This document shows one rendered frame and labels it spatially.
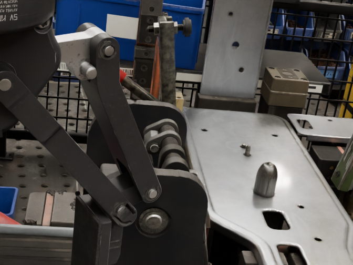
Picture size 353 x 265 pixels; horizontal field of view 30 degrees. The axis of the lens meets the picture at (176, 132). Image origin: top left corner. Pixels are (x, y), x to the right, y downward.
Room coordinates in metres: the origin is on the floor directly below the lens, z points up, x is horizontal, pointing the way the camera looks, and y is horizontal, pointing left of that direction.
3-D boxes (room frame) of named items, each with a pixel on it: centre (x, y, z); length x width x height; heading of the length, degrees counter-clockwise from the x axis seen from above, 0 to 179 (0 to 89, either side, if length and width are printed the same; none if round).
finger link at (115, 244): (0.31, 0.02, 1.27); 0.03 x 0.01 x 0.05; 124
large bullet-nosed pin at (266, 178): (0.87, -0.14, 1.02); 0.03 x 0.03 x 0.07
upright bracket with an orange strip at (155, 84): (1.07, 0.05, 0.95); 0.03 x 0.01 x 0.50; 9
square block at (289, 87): (1.29, -0.21, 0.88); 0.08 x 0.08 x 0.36; 9
